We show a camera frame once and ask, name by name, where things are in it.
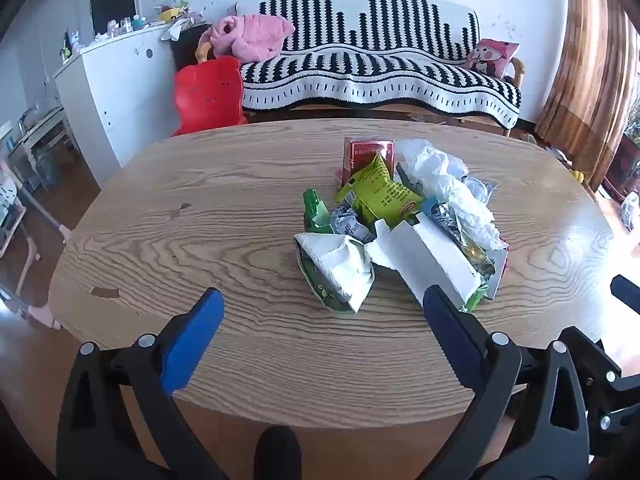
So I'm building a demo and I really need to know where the white cabinet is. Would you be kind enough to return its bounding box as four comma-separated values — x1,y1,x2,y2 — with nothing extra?
53,24,183,168

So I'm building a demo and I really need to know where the clear crinkled wrapper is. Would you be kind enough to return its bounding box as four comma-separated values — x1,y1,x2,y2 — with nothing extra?
462,175,500,206

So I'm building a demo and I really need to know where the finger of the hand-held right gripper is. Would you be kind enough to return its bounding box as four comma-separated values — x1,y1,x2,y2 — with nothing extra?
559,326,623,386
610,274,640,312

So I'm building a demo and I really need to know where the crinkled silver wrapper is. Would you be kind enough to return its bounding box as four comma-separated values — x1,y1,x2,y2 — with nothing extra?
330,206,376,243

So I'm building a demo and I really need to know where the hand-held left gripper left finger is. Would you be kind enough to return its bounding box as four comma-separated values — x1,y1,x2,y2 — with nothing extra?
56,287,231,480

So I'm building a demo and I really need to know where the white side table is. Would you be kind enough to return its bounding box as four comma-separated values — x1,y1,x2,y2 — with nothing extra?
10,106,76,191

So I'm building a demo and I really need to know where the red plastic chair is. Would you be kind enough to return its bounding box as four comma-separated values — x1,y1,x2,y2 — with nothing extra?
171,56,249,137

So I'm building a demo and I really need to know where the wooden sofa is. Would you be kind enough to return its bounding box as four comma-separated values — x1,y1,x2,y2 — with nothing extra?
195,0,528,137

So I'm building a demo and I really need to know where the clutter of small toys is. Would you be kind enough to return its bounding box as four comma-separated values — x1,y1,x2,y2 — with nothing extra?
62,0,206,56

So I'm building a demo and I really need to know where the dark red plant stand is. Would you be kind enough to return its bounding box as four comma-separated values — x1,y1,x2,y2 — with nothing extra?
602,130,640,196

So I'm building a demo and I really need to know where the white red-edged packet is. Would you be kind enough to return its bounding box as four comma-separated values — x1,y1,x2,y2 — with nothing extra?
482,247,510,301

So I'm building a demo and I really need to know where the green wrapper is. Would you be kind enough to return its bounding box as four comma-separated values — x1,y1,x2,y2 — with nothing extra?
457,282,490,313

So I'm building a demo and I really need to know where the pink white child chair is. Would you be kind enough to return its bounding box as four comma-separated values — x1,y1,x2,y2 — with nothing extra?
0,160,73,331

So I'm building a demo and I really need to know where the red cardboard box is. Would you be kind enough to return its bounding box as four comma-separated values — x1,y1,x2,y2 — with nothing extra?
341,136,397,183

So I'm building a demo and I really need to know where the torn white green-print packet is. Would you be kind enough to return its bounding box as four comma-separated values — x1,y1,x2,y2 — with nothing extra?
293,231,376,315

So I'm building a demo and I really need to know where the person's dark sock foot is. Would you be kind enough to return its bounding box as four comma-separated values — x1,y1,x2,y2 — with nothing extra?
254,426,303,480

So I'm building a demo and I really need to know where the small green packet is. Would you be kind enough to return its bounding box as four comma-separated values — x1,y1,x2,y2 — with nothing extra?
302,188,335,235

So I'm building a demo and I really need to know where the pink garment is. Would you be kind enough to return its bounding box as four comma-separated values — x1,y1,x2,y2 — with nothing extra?
209,14,296,61

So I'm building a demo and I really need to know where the white floor plastic bag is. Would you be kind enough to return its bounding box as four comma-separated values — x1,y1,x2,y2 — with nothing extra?
619,192,640,231

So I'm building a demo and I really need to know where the pink printed cushion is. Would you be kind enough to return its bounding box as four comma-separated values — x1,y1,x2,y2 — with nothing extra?
465,38,521,79

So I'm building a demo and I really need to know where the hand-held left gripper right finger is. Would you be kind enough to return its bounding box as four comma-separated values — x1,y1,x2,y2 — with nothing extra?
422,284,593,480

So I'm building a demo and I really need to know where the brown patterned curtain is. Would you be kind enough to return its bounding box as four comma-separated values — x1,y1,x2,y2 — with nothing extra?
535,0,640,191

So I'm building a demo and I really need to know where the yellow-green snack packet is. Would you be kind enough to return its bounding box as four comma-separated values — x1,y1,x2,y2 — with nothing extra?
335,152,426,228

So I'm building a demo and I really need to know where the white cardboard box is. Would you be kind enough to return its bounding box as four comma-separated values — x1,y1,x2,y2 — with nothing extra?
365,212,483,311

